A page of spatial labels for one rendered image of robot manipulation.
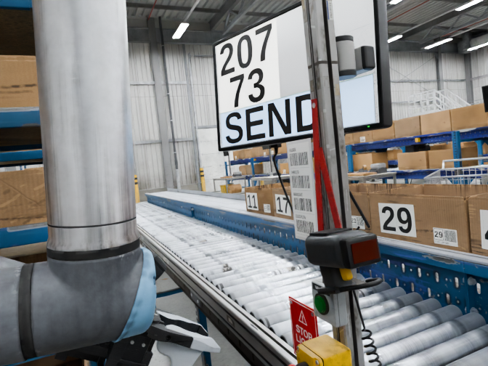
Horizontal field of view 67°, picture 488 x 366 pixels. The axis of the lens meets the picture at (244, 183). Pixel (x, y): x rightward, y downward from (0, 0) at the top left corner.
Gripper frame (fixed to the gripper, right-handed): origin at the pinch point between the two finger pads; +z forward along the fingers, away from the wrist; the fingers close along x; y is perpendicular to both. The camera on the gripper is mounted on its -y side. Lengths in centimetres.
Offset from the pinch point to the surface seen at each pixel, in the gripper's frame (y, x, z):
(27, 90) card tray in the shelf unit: -26, -22, -40
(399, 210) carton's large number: -46, -41, 71
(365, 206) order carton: -46, -58, 71
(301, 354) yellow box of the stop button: -0.8, -1.5, 19.0
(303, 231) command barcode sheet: -21.5, -7.9, 15.0
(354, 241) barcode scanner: -21.0, 12.2, 10.4
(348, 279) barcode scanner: -15.8, 8.7, 14.7
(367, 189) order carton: -63, -88, 95
